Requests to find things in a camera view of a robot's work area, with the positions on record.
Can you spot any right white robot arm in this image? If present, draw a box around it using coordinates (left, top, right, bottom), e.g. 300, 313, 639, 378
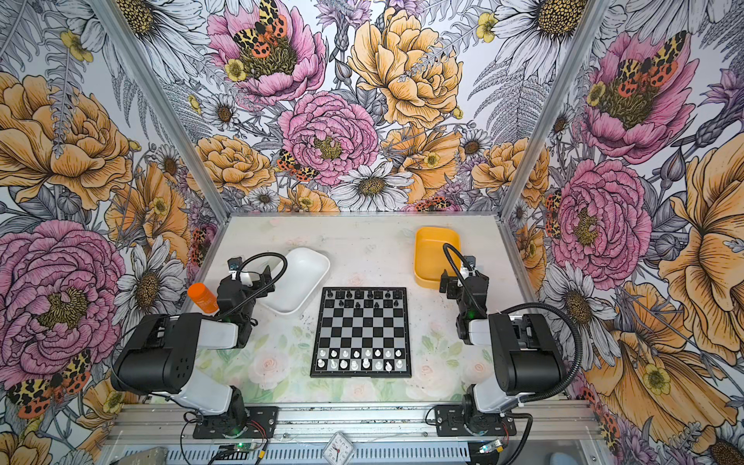
434, 259, 566, 437

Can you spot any black and silver chessboard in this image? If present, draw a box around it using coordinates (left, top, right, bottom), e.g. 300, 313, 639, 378
310, 287, 412, 379

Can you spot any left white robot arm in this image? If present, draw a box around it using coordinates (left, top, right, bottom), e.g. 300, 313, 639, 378
112, 252, 288, 439

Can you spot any small white clock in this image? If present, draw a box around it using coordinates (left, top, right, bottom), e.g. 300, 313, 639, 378
323, 431, 356, 465

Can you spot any yellow plastic tray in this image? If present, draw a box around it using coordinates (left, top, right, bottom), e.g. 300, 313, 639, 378
413, 227, 460, 290

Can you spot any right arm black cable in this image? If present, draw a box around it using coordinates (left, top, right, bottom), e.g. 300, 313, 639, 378
443, 242, 583, 465

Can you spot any aluminium front rail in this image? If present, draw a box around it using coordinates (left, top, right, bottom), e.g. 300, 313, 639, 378
108, 399, 602, 445

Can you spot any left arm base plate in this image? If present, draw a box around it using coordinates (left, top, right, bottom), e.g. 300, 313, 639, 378
193, 406, 279, 440

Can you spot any white plastic tray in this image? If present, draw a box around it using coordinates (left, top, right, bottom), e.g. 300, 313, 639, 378
257, 247, 331, 315

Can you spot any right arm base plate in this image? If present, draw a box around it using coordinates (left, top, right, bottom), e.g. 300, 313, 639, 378
434, 404, 517, 437

